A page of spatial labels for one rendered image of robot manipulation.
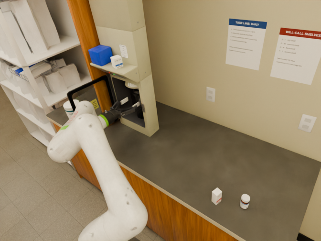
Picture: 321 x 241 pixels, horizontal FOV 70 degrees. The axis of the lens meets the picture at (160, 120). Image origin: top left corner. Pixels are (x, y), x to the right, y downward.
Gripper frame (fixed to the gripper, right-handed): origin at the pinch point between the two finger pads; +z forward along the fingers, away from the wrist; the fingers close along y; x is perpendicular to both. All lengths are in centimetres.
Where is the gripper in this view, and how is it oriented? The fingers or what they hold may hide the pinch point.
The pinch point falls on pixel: (131, 102)
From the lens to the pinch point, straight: 169.1
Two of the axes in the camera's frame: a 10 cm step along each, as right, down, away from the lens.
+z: 6.3, -5.1, 5.8
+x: 0.9, 7.9, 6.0
